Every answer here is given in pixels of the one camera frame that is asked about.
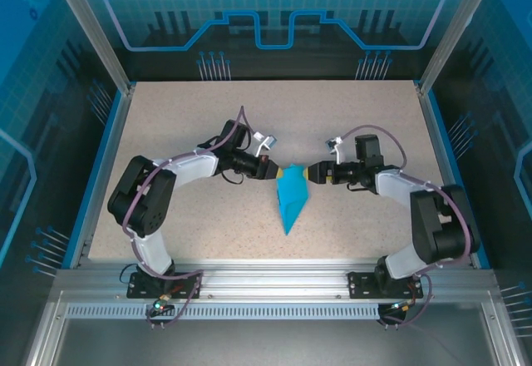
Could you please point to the aluminium lower frame rail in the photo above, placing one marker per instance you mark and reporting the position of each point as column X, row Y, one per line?
column 43, row 332
column 503, row 337

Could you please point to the aluminium right frame post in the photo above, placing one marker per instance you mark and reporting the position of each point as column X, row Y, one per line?
column 455, row 29

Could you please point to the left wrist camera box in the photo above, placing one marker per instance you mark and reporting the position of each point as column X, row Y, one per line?
column 269, row 141

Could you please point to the blue table edge strip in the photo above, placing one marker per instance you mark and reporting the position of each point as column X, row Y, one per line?
column 82, row 216
column 469, row 216

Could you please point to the blue cloth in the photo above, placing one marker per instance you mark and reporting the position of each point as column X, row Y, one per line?
column 293, row 199

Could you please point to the aluminium frame post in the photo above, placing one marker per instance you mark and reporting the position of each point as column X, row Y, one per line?
column 455, row 29
column 98, row 33

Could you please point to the aluminium front frame rail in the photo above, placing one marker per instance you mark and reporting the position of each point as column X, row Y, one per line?
column 270, row 278

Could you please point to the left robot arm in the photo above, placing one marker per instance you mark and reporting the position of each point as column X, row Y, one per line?
column 141, row 199

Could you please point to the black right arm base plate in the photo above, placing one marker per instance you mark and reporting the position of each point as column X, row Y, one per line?
column 361, row 285

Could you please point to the aluminium left frame post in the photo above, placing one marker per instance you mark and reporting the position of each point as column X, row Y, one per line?
column 98, row 33

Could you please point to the aluminium frame rail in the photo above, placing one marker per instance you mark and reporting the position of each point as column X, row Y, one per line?
column 503, row 337
column 270, row 278
column 43, row 332

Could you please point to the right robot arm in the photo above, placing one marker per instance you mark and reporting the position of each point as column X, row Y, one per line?
column 436, row 224

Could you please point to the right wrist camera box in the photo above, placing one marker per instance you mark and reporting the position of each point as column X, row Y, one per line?
column 332, row 143

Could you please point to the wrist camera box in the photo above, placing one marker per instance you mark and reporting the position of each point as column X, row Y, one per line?
column 269, row 141
column 332, row 143

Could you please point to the aluminium side rail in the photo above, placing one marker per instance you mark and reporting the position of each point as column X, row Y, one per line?
column 107, row 174
column 444, row 174

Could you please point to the grey metal floor panel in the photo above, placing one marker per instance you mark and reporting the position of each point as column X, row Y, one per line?
column 270, row 345

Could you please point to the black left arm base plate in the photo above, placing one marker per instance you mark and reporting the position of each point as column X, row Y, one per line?
column 191, row 287

